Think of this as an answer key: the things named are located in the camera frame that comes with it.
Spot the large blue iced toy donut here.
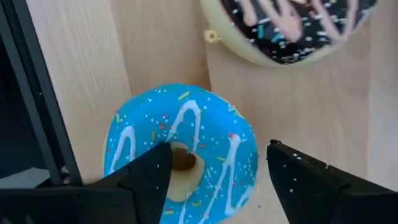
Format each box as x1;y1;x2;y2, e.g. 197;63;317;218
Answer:
103;82;259;224

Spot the large chocolate iced toy donut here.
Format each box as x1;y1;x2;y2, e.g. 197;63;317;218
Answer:
198;0;379;68

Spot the black aluminium table frame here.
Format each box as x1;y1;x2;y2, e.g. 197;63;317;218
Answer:
0;0;83;188

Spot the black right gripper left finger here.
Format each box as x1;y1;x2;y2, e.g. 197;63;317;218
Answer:
86;141;174;224

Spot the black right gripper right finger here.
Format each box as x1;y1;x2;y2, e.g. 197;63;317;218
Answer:
266;139;398;224

